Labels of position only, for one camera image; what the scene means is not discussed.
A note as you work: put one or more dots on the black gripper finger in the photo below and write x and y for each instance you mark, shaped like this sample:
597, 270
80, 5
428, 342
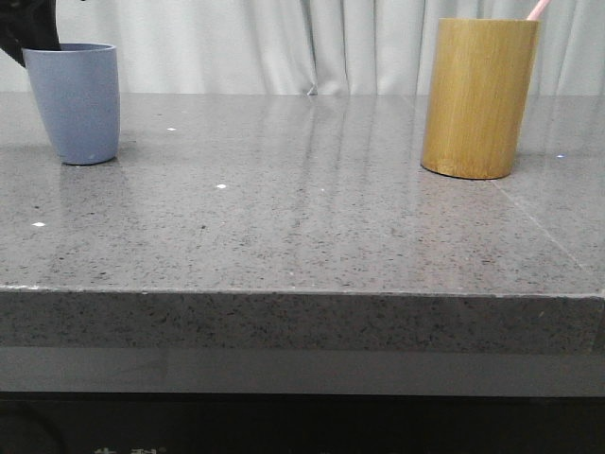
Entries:
28, 24

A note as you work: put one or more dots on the blue plastic cup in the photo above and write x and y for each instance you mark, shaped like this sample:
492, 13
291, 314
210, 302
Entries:
76, 89

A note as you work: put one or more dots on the bamboo wooden cup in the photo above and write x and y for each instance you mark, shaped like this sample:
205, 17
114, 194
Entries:
478, 92

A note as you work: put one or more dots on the grey-white curtain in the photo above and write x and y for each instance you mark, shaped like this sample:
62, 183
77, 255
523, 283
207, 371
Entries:
272, 47

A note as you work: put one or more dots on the dark cabinet under counter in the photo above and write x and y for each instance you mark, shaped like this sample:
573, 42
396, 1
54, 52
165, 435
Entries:
114, 400

